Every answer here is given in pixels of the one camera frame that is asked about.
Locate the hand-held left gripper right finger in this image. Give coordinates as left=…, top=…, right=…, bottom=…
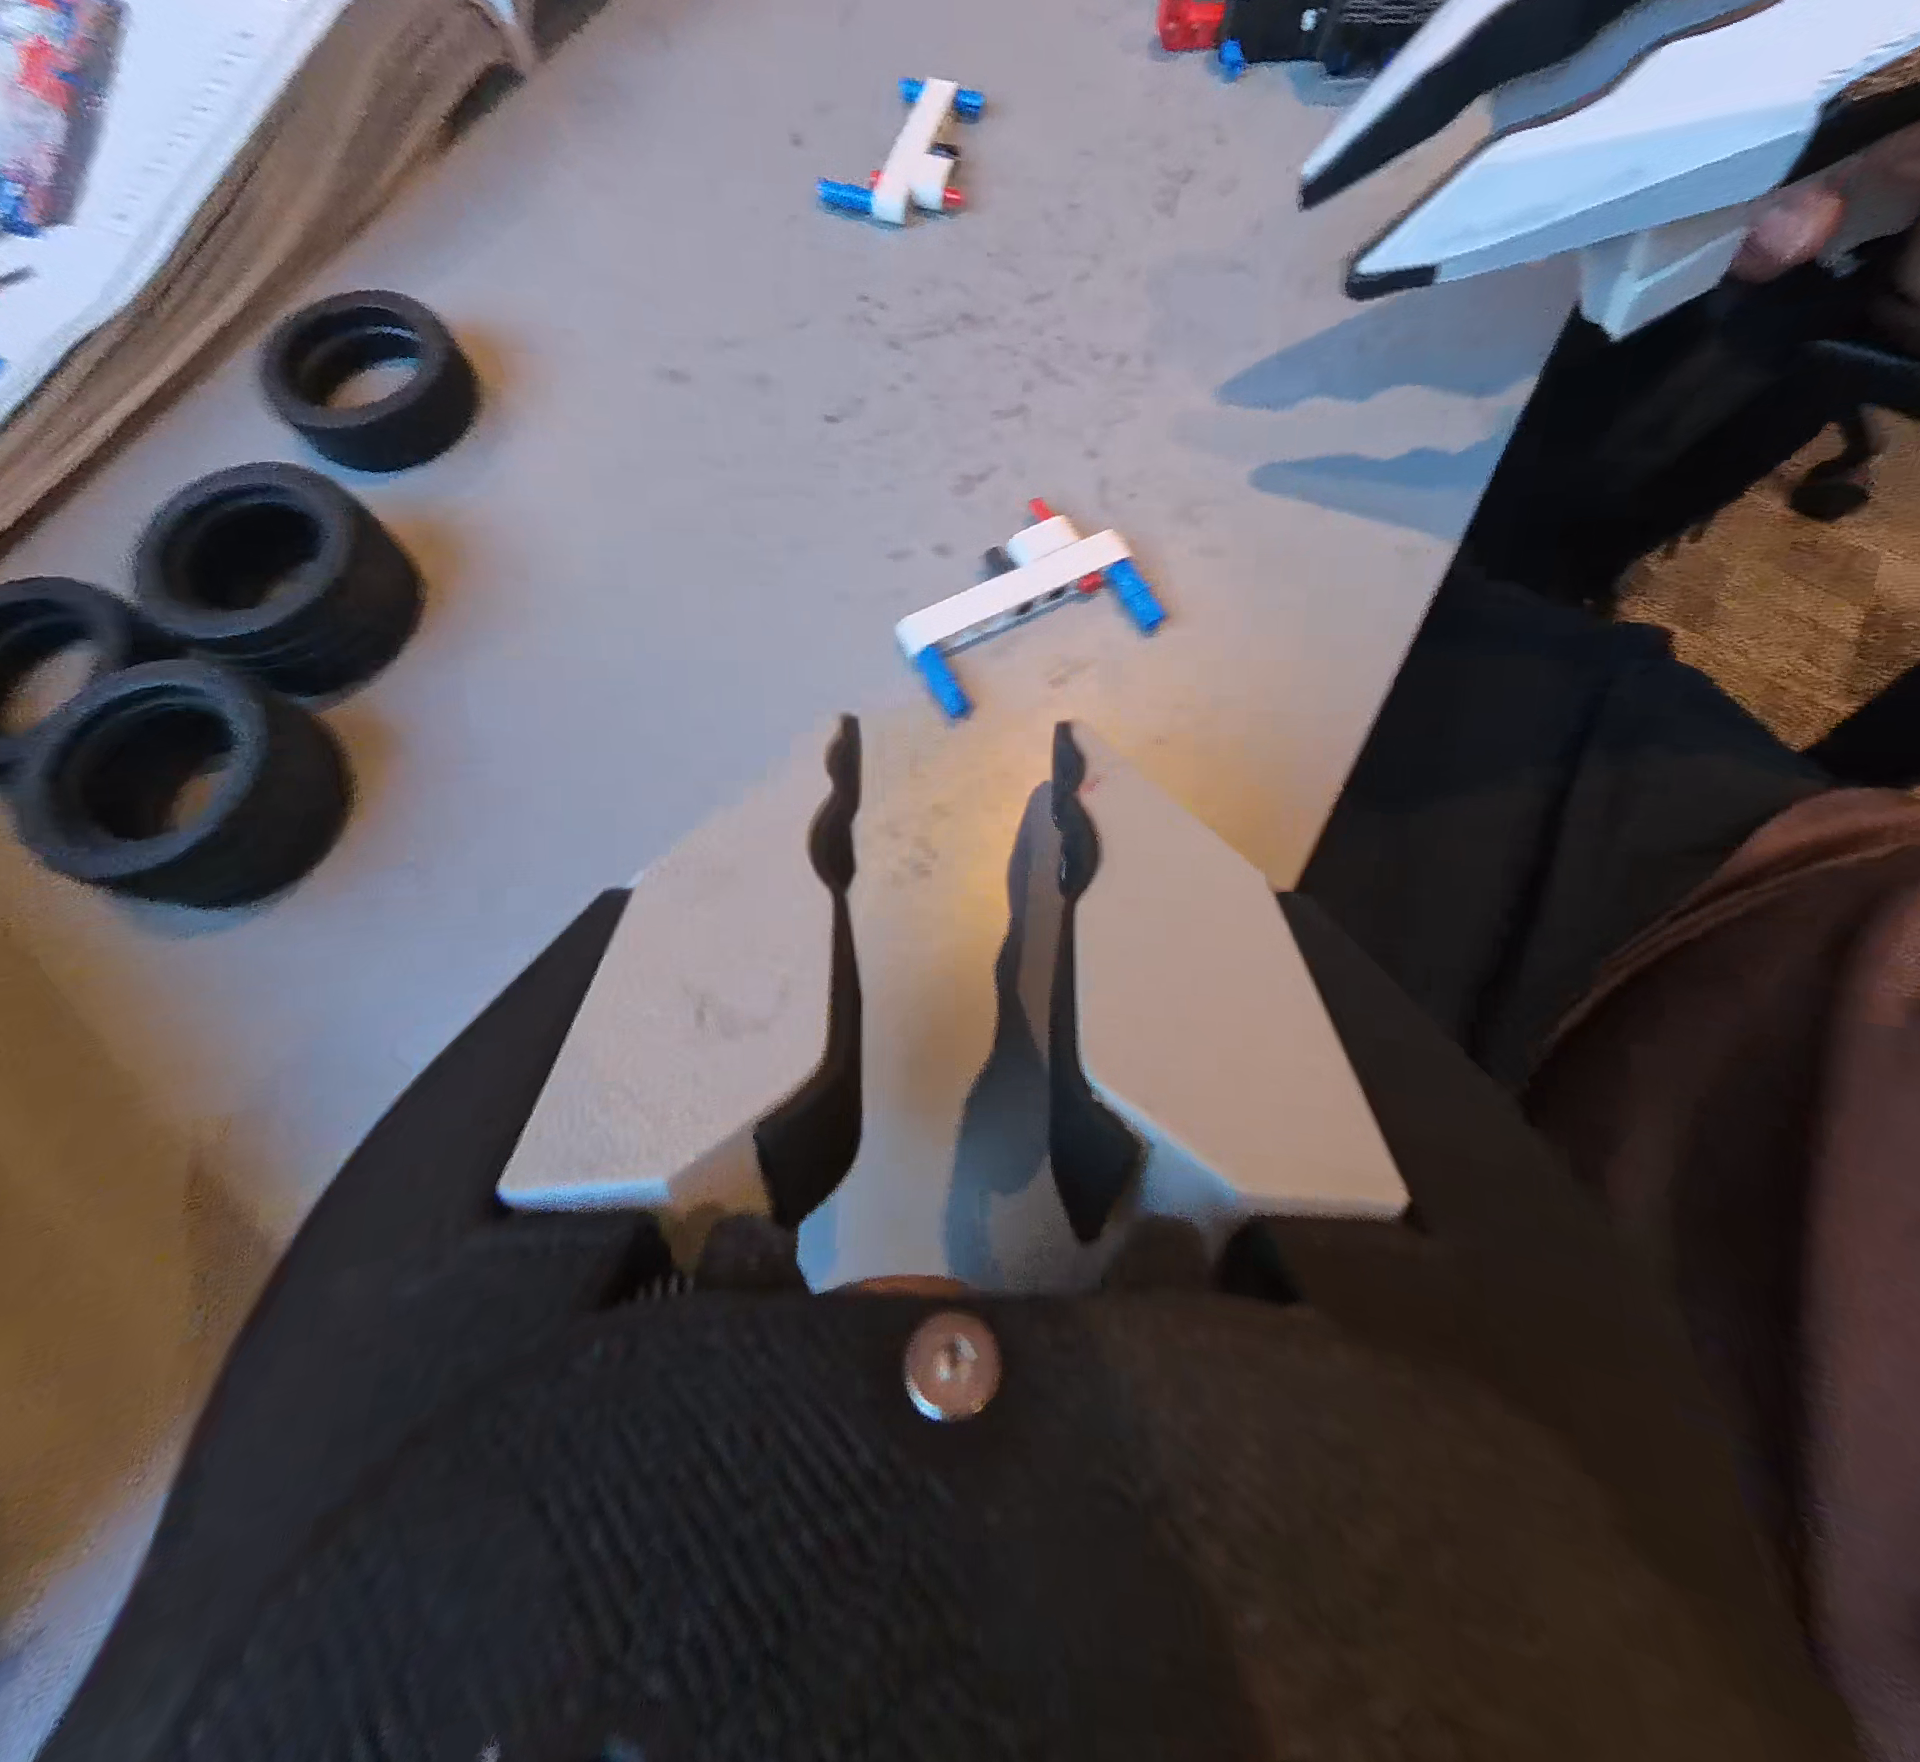
left=959, top=722, right=1411, bottom=1246

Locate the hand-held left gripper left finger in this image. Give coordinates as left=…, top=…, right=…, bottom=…
left=499, top=717, right=867, bottom=1233

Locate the white brick beam assembly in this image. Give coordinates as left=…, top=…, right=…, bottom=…
left=817, top=74, right=986, bottom=231
left=896, top=499, right=1170, bottom=722

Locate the person's right hand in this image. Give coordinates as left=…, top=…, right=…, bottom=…
left=1732, top=163, right=1891, bottom=286

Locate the black office chair base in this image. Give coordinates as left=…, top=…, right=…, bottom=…
left=1784, top=337, right=1920, bottom=522

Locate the black rubber toy tire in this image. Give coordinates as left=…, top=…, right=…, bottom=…
left=0, top=577, right=182, bottom=780
left=132, top=463, right=425, bottom=701
left=259, top=288, right=482, bottom=475
left=7, top=659, right=357, bottom=912

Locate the person's brown sweater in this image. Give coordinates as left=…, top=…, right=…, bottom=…
left=1523, top=786, right=1920, bottom=1762

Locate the open instruction booklet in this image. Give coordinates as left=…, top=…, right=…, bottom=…
left=0, top=0, right=783, bottom=527

